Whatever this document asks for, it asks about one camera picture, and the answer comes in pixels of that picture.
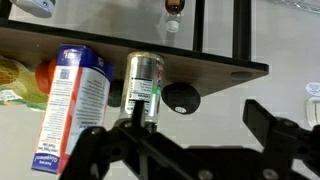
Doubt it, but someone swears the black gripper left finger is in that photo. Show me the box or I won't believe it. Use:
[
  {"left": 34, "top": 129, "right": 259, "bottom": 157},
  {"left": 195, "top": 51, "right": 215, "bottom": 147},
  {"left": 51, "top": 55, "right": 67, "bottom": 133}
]
[{"left": 59, "top": 125, "right": 113, "bottom": 180}]

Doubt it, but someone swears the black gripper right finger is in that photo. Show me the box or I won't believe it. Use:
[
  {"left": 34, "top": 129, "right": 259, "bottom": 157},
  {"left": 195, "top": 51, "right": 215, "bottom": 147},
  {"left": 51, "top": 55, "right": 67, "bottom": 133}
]
[{"left": 242, "top": 98, "right": 320, "bottom": 180}]

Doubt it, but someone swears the dark wood metal shelf unit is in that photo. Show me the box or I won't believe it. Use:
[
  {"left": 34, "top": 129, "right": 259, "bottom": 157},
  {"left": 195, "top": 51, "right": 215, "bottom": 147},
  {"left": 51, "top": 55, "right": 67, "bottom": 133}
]
[{"left": 0, "top": 0, "right": 269, "bottom": 98}]

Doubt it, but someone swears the brown bottle white cap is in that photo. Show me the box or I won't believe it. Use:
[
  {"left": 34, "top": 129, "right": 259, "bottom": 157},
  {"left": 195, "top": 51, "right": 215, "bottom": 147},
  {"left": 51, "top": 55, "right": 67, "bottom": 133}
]
[{"left": 164, "top": 0, "right": 186, "bottom": 33}]

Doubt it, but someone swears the blue white red box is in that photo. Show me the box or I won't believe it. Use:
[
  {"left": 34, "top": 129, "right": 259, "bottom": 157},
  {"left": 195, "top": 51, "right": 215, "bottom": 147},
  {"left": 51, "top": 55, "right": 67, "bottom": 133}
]
[{"left": 31, "top": 44, "right": 114, "bottom": 175}]

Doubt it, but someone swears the round white sticker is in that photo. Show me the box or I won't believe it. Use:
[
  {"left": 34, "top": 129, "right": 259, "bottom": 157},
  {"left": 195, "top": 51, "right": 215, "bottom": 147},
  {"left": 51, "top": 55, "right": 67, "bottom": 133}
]
[{"left": 305, "top": 81, "right": 320, "bottom": 98}]

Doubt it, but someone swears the orange fruit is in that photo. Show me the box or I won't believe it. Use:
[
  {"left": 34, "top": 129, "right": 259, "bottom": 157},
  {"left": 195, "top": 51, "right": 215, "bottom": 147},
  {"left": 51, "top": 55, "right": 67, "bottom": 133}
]
[{"left": 34, "top": 59, "right": 58, "bottom": 96}]

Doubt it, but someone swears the black round knob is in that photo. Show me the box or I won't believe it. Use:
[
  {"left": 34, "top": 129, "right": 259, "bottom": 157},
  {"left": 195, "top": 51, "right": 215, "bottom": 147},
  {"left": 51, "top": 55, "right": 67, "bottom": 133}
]
[{"left": 161, "top": 82, "right": 202, "bottom": 115}]

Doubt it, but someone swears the white wall plate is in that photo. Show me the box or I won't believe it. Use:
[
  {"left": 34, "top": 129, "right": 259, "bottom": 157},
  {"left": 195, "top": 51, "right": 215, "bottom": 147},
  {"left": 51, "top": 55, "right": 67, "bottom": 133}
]
[{"left": 305, "top": 96, "right": 320, "bottom": 129}]

